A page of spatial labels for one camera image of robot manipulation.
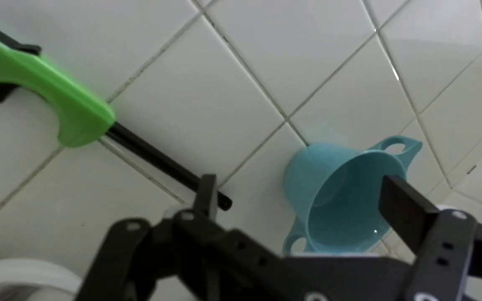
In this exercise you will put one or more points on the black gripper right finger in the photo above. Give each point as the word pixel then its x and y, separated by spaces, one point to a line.
pixel 447 250

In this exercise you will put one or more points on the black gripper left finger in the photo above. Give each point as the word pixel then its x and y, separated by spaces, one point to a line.
pixel 157 255

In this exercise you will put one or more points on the blue plastic cup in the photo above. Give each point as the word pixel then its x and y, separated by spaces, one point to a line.
pixel 329 189

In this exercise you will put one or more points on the grey bowl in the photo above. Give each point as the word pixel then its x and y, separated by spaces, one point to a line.
pixel 25 274

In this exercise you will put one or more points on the green stick lighter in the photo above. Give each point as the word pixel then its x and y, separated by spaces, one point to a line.
pixel 57 88

